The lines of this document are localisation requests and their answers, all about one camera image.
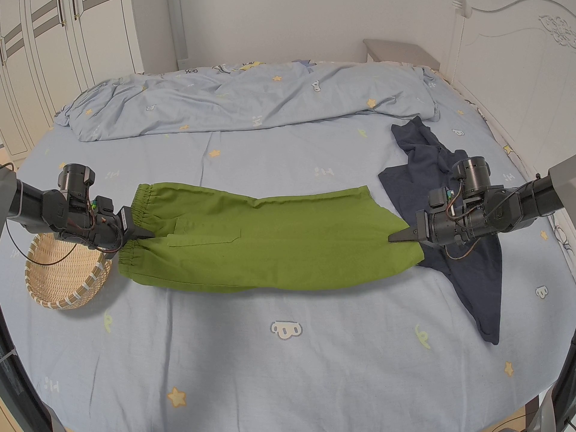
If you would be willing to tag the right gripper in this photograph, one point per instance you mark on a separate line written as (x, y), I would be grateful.
(443, 230)

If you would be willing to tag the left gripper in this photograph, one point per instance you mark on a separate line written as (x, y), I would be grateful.
(108, 234)

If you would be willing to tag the green shorts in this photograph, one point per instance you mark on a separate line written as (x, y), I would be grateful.
(270, 250)

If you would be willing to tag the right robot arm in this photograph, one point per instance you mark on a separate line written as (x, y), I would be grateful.
(535, 200)

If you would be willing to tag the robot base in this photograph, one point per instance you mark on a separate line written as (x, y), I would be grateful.
(548, 416)

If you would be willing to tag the round woven basket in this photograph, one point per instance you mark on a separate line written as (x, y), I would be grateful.
(58, 286)

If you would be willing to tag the dark blue garment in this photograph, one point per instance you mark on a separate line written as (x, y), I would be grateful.
(481, 295)

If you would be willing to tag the pale blue quilt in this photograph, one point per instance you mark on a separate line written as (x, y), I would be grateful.
(225, 101)

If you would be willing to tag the grey bedside table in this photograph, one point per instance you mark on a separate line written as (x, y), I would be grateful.
(396, 51)

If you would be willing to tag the white wardrobe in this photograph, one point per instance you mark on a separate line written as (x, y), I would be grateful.
(103, 38)

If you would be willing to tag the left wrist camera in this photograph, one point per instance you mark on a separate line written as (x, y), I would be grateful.
(104, 205)

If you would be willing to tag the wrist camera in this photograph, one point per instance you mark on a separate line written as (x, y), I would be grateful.
(104, 205)
(437, 198)

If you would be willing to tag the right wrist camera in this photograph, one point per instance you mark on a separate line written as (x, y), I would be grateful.
(437, 198)

